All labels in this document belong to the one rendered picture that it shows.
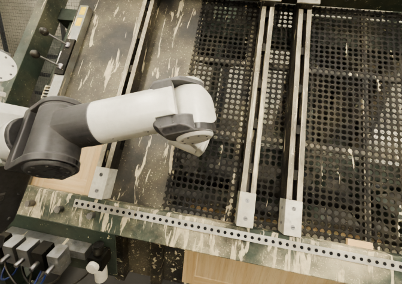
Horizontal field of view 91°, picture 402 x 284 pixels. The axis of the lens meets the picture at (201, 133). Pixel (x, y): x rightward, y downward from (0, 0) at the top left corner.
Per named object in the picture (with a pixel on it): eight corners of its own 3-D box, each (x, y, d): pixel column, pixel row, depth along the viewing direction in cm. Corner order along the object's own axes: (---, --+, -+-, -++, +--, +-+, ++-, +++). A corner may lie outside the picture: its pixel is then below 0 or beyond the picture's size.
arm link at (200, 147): (198, 159, 69) (207, 149, 57) (174, 149, 69) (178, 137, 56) (204, 142, 72) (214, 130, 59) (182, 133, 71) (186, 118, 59)
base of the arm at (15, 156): (95, 177, 42) (51, 158, 33) (40, 188, 43) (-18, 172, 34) (103, 119, 50) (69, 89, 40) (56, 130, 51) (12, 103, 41)
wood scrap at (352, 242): (345, 244, 76) (347, 244, 75) (345, 237, 77) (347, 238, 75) (370, 249, 75) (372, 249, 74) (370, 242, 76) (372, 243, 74)
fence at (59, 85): (24, 182, 90) (15, 182, 87) (85, 11, 111) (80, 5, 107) (33, 184, 90) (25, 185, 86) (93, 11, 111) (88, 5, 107)
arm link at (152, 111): (198, 60, 37) (86, 84, 38) (211, 124, 33) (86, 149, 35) (204, 89, 48) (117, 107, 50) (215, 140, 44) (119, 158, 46)
